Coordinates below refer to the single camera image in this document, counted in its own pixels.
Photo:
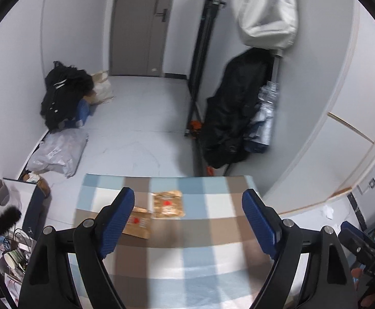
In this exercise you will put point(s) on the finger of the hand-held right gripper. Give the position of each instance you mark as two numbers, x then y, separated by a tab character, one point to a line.
358	214

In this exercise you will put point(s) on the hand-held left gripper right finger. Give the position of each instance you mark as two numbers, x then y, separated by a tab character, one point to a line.
260	222

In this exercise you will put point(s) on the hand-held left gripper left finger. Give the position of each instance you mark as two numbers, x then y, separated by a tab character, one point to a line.
118	222

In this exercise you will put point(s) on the brown snack packet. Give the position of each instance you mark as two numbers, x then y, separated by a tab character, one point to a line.
139	223
168	204

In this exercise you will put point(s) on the crumpled white paper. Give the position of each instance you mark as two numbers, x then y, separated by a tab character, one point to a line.
328	212

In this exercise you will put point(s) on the checkered blanket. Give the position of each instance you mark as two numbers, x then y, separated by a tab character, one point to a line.
200	231

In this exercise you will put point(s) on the brown round object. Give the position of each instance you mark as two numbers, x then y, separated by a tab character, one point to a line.
43	186

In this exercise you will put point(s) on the navy storage box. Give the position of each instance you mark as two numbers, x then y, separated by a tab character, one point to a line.
34	206

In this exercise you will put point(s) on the grey plastic bag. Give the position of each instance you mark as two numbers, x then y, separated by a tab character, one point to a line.
59	153

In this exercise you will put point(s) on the silver folded umbrella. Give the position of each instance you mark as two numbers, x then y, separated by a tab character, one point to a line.
264	119

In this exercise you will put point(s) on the black hanging coat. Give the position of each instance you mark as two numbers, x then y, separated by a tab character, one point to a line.
232	112

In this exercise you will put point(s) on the black fuzzy object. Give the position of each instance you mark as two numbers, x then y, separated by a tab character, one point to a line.
4	220

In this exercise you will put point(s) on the grey pen holder cup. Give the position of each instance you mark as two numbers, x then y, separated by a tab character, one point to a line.
1	196

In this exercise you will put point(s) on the white wardrobe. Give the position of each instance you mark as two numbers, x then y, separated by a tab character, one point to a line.
345	87

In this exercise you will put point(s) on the black clothes pile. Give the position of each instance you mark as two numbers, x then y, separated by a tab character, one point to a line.
62	96

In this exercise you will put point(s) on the grey-brown room door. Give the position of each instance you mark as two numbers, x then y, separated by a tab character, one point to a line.
132	32

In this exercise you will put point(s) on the white hanging bag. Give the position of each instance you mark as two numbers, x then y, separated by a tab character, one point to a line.
264	19

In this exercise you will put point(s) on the wall socket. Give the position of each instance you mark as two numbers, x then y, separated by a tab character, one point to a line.
372	183

